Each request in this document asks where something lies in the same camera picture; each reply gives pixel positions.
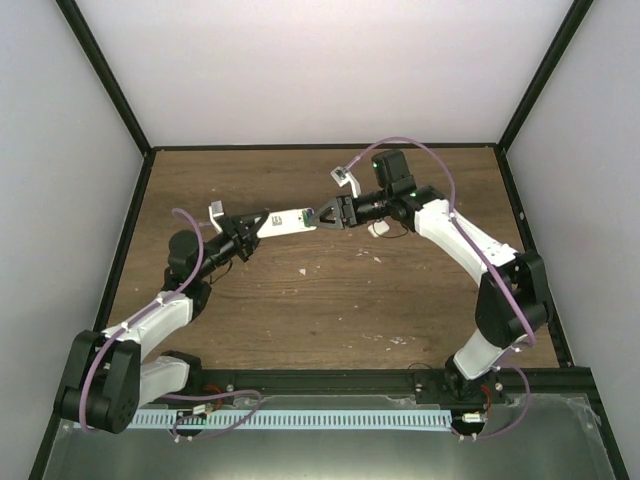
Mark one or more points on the white battery compartment cover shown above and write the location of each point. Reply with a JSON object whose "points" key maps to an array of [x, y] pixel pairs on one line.
{"points": [[378, 229]]}

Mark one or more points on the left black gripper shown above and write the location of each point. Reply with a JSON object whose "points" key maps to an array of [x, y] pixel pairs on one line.
{"points": [[243, 234]]}

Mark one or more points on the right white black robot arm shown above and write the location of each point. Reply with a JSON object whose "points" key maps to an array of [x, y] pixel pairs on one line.
{"points": [[514, 298]]}

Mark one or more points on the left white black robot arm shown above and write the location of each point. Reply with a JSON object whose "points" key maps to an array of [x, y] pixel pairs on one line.
{"points": [[106, 378]]}

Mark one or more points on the grey metal front plate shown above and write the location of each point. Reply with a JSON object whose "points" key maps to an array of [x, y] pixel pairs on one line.
{"points": [[542, 436]]}

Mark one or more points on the light blue slotted cable duct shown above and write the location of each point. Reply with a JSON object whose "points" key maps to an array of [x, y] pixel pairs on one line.
{"points": [[414, 420]]}

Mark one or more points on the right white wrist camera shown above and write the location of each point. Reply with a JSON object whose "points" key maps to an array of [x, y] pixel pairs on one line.
{"points": [[344, 177]]}

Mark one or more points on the white remote control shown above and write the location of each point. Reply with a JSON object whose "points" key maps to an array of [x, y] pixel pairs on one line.
{"points": [[285, 222]]}

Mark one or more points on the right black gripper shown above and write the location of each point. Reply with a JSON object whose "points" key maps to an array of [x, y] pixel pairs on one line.
{"points": [[337, 202]]}

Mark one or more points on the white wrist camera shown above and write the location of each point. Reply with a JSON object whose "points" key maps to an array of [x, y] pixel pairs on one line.
{"points": [[344, 177], [216, 212]]}

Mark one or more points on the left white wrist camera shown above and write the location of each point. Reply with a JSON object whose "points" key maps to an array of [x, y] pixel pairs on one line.
{"points": [[216, 212]]}

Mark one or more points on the black front mounting rail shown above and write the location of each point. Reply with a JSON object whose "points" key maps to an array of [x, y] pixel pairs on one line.
{"points": [[429, 385]]}

